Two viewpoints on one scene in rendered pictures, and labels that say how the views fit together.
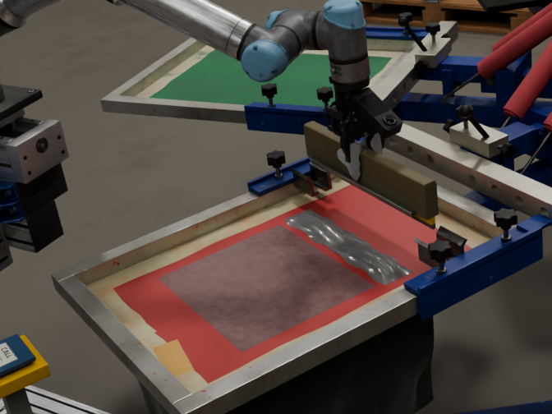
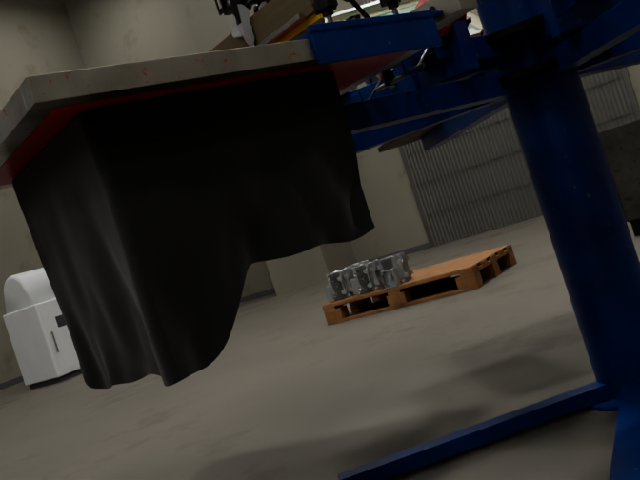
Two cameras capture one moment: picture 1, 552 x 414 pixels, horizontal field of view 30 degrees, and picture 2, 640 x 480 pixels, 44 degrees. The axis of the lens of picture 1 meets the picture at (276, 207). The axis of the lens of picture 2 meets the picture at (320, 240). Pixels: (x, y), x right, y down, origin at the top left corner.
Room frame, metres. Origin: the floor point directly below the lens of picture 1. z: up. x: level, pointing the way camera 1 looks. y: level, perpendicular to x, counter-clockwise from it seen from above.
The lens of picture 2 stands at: (0.24, 0.04, 0.67)
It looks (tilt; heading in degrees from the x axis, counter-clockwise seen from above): 0 degrees down; 352
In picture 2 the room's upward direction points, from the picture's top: 18 degrees counter-clockwise
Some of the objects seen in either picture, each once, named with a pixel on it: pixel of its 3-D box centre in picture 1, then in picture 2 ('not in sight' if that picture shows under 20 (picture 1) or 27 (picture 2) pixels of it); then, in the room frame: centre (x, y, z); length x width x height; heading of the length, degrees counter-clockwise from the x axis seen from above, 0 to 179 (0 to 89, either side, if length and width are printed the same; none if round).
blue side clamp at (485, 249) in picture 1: (475, 268); (371, 40); (1.62, -0.35, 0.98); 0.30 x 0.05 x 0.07; 118
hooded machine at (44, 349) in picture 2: not in sight; (46, 324); (9.64, 2.13, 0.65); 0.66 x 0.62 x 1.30; 52
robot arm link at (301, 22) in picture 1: (293, 33); not in sight; (1.90, -0.09, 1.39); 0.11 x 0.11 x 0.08; 62
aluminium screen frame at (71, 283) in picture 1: (289, 262); (192, 110); (1.75, -0.01, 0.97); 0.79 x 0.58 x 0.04; 118
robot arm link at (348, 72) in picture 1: (348, 69); not in sight; (1.87, -0.18, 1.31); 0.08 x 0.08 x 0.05
